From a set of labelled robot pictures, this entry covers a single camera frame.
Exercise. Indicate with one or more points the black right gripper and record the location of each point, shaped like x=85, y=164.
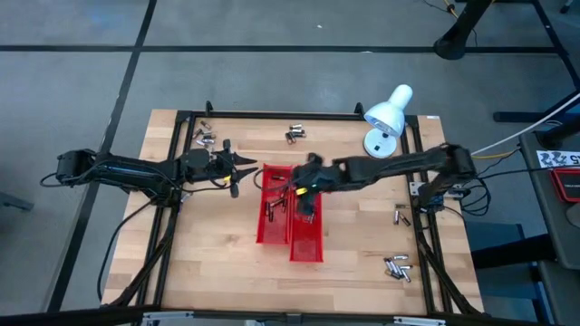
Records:
x=317, y=174

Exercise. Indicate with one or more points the red plastic parts bin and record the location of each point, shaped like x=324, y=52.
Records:
x=306, y=249
x=272, y=233

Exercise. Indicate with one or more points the white fiducial marker sheet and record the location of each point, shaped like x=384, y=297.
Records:
x=557, y=158

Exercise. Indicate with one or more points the black floor stand bar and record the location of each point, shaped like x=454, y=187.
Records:
x=521, y=117

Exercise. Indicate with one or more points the red and black device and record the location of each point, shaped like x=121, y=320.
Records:
x=568, y=185

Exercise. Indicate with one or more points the white desk lamp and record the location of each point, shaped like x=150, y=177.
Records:
x=385, y=117

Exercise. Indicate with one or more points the grey metal leg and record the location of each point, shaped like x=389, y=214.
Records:
x=16, y=201

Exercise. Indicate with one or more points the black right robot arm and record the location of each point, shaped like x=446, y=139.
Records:
x=399, y=165

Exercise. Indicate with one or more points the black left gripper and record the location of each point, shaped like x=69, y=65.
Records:
x=219, y=167

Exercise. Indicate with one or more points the black curved stand leg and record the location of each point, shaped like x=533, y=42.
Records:
x=453, y=45

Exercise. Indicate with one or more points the dark grey side desk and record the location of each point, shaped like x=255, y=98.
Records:
x=539, y=204

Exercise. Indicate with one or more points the black aluminium table frame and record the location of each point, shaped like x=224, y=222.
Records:
x=254, y=115

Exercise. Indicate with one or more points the silver aluminium bracket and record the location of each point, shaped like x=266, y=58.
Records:
x=167, y=317
x=419, y=321

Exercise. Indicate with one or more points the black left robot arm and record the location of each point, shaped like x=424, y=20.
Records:
x=136, y=174

